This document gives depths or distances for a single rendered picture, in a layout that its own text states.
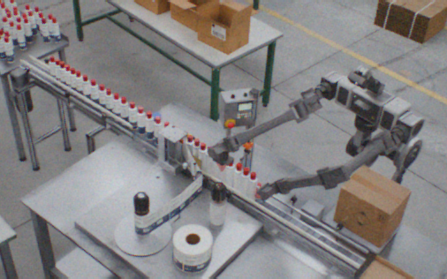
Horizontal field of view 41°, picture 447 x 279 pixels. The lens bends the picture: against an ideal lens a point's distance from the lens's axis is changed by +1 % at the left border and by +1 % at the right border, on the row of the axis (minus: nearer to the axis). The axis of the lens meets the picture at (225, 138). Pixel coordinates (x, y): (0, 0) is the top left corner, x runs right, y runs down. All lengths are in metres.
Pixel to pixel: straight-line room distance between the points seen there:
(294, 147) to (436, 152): 1.24
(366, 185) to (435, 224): 1.62
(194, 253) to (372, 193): 1.01
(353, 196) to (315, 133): 2.19
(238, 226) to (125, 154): 0.94
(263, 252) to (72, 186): 1.20
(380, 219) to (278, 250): 0.56
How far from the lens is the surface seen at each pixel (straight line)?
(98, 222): 3.39
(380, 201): 3.29
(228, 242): 3.26
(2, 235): 3.54
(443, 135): 5.77
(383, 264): 3.39
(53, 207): 3.57
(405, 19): 7.08
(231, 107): 3.22
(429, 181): 5.24
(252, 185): 3.38
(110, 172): 3.73
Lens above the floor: 3.37
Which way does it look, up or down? 40 degrees down
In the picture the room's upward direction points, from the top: 4 degrees clockwise
